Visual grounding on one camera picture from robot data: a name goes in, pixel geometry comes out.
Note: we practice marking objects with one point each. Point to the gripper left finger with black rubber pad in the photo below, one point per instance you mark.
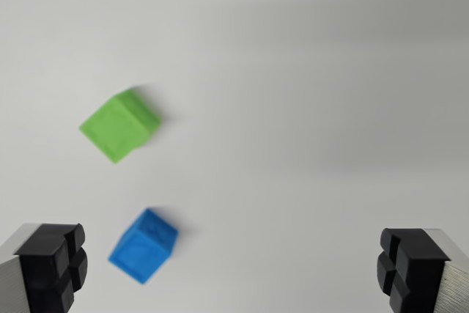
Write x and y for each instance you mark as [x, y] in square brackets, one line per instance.
[44, 269]

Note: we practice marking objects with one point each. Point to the blue cube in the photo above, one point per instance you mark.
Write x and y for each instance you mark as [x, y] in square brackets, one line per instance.
[143, 246]

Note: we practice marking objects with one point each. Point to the green cube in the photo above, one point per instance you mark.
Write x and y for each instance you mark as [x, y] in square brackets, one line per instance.
[119, 126]

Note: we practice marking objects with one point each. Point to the gripper right finger with black rubber pad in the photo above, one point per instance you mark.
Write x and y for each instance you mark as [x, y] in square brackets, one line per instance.
[421, 269]

